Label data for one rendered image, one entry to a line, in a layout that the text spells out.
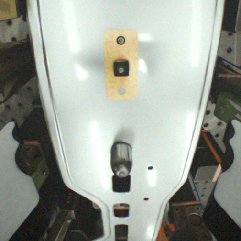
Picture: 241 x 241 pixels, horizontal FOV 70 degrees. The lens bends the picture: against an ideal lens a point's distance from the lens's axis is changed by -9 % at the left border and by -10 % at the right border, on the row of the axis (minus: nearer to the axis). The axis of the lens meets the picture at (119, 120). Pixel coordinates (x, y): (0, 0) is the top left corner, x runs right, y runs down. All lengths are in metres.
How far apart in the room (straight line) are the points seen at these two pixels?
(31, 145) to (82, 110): 0.16
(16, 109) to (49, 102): 0.43
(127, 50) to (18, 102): 0.49
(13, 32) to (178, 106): 0.48
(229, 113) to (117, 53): 0.16
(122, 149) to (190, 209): 0.33
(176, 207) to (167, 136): 0.30
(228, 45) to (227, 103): 0.35
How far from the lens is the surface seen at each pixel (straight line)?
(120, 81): 0.23
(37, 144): 0.37
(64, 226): 0.44
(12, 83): 0.25
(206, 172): 0.37
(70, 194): 0.47
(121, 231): 0.56
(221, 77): 0.34
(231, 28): 0.29
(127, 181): 0.42
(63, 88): 0.24
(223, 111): 0.28
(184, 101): 0.26
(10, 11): 0.22
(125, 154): 0.26
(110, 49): 0.22
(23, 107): 0.66
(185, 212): 0.54
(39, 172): 0.33
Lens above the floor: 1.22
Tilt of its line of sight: 59 degrees down
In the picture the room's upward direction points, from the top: 180 degrees clockwise
